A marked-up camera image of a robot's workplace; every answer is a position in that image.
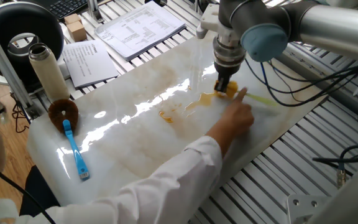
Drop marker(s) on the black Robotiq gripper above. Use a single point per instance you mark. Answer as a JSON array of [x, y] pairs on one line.
[[225, 72]]

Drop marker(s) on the white sleeved person's forearm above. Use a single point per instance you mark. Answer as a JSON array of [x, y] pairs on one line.
[[172, 174]]

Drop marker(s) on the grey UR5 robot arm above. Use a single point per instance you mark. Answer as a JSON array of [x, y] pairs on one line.
[[322, 28]]

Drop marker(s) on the person's bare hand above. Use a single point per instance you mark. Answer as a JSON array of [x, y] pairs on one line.
[[238, 119]]

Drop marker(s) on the brown sauce spill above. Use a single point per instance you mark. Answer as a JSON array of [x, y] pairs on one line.
[[202, 101]]

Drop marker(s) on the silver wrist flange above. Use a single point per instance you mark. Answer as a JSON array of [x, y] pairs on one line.
[[228, 53]]

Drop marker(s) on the stack of printed papers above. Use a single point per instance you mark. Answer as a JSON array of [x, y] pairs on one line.
[[138, 31]]

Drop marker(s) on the glossy marble pattern slab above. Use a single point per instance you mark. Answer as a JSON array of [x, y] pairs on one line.
[[135, 146]]

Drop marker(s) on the white printed booklet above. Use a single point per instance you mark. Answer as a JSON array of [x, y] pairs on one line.
[[87, 63]]

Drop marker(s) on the metal stand foot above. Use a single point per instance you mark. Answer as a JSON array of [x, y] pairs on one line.
[[95, 12]]

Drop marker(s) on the small cardboard box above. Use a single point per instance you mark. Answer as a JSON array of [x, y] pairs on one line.
[[77, 31]]

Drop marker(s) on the small wooden block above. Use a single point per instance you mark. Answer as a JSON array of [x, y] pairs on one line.
[[72, 18]]

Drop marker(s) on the cream thermos bottle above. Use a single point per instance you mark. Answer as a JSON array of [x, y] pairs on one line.
[[50, 74]]

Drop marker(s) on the black computer keyboard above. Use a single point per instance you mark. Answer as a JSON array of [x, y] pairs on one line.
[[67, 7]]

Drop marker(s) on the black trousers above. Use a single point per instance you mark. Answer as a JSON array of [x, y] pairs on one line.
[[37, 193]]

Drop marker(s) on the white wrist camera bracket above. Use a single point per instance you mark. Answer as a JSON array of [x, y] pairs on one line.
[[210, 18]]

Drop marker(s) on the grey aluminium rail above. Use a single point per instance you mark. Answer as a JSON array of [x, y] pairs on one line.
[[331, 81]]

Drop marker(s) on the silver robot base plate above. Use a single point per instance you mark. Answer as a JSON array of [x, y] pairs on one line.
[[303, 208]]

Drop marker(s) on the aluminium frame post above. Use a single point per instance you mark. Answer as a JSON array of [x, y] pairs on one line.
[[6, 68]]

